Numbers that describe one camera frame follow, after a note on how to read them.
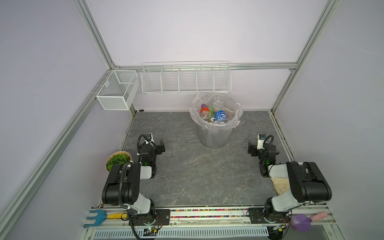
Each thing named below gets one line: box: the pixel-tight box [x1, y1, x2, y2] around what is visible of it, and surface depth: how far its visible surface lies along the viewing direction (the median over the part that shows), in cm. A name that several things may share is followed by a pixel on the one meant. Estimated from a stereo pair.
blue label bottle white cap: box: [214, 109, 227, 124], surface depth 84 cm
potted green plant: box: [105, 151, 132, 174], surface depth 85 cm
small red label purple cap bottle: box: [200, 104, 210, 121], surface depth 91 cm
